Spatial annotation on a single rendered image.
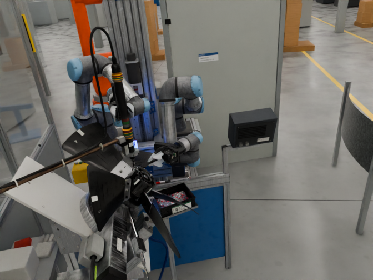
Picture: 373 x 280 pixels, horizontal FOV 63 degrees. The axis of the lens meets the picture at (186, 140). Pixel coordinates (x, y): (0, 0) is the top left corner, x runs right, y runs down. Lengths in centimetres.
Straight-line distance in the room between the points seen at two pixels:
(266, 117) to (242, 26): 156
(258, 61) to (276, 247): 181
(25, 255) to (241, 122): 124
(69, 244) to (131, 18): 140
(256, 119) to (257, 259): 124
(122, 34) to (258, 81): 173
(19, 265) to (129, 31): 147
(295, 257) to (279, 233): 27
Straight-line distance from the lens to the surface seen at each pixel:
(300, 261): 266
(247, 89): 338
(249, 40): 326
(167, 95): 169
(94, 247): 119
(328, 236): 290
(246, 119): 180
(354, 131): 288
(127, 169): 138
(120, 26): 216
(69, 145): 136
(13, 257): 160
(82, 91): 192
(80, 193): 149
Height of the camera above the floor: 196
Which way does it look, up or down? 27 degrees down
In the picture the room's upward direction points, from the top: 5 degrees counter-clockwise
